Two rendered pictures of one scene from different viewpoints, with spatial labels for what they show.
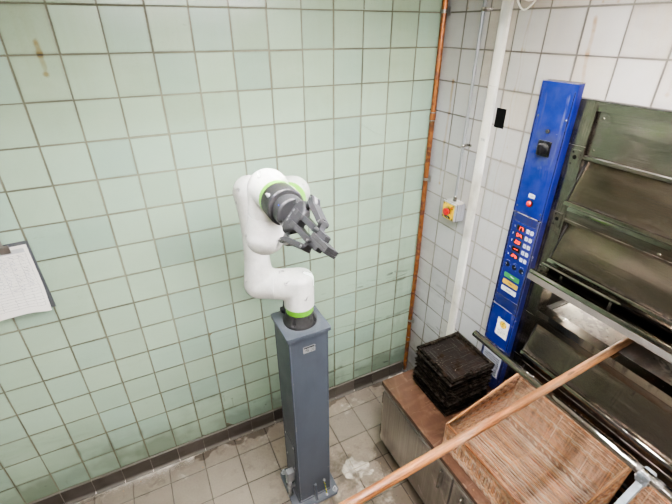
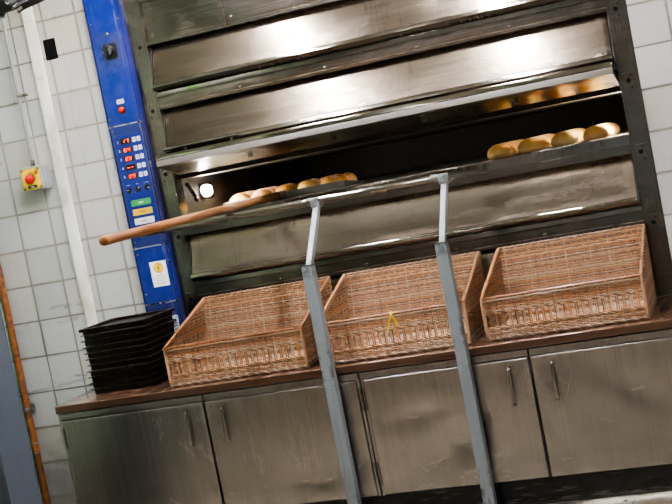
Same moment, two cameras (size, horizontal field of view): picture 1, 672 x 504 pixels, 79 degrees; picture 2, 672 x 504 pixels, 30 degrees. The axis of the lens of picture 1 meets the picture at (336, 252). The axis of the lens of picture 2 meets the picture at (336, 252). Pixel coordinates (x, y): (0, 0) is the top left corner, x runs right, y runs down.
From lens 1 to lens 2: 3.54 m
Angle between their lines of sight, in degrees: 50
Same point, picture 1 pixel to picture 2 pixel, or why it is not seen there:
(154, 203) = not seen: outside the picture
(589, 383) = (262, 248)
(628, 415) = (301, 244)
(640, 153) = (186, 20)
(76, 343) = not seen: outside the picture
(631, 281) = (236, 121)
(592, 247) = (194, 117)
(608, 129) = (154, 13)
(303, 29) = not seen: outside the picture
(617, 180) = (182, 49)
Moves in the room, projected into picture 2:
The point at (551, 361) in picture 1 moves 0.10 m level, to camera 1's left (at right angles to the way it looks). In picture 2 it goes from (222, 261) to (204, 265)
